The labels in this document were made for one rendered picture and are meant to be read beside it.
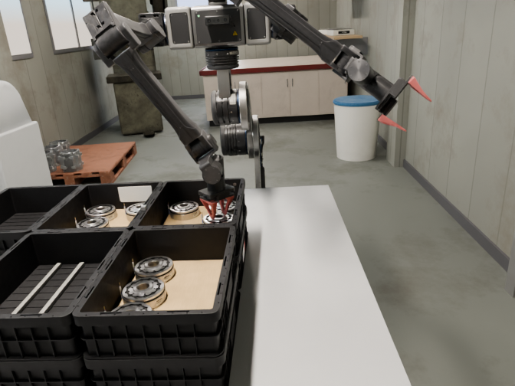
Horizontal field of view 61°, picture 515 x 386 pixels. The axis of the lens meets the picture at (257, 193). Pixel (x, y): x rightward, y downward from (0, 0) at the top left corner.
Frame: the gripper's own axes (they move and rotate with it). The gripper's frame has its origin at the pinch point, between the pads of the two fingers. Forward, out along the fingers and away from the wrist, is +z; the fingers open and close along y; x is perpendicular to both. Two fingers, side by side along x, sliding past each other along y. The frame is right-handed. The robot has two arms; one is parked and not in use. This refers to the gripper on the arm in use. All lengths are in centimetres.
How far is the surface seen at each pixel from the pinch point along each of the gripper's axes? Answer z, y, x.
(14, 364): 6, -68, -16
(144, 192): -1.2, -7.8, 33.9
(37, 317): -5, -63, -22
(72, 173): 78, 68, 330
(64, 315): -5, -59, -25
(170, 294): 4.3, -32.8, -21.5
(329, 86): 37, 453, 307
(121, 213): 5.2, -16.4, 37.1
